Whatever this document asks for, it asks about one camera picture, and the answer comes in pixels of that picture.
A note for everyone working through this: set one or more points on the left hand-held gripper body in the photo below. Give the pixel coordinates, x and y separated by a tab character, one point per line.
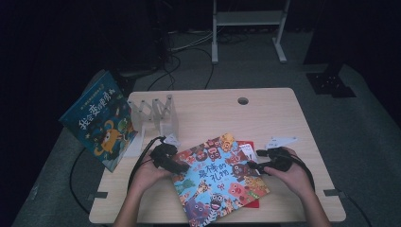
162	156

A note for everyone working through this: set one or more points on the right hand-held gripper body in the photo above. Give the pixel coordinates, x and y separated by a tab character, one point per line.
280	160

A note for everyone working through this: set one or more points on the white expandable bookend rack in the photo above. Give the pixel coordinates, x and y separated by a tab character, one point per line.
157	116

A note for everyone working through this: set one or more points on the colourful animals picture book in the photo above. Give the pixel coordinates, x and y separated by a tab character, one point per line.
217	186

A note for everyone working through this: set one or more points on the blue monster picture book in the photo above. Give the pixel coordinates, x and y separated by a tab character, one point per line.
101	126

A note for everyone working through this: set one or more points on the person's right hand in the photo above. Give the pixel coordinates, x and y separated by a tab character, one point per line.
294	179

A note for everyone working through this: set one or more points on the person's left hand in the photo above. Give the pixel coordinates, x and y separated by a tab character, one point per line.
148	176

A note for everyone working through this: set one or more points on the red book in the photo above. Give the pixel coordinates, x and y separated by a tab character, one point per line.
249	151

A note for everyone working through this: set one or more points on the black stand with wide base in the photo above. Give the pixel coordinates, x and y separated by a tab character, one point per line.
126	80

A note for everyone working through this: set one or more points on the black stand with perforated base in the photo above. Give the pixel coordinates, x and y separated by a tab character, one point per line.
331	83

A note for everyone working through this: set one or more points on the white metal stand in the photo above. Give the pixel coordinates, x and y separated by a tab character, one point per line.
249	17

